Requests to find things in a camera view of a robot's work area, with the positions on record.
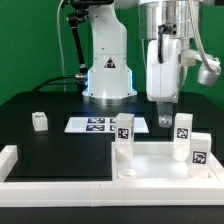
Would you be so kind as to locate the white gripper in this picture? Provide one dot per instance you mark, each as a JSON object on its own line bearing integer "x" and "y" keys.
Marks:
{"x": 164, "y": 80}

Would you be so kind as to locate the white square table top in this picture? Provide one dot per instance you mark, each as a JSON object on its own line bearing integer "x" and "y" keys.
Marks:
{"x": 154, "y": 160}

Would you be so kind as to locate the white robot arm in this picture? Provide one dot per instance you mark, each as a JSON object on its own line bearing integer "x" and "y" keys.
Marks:
{"x": 104, "y": 42}

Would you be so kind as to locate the white U-shaped obstacle fence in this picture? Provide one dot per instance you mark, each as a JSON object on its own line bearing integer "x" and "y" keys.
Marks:
{"x": 116, "y": 192}

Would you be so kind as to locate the white fiducial tag sheet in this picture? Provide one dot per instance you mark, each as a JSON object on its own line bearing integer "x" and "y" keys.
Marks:
{"x": 104, "y": 125}

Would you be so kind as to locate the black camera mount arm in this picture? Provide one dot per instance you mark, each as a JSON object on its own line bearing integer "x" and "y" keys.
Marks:
{"x": 73, "y": 23}

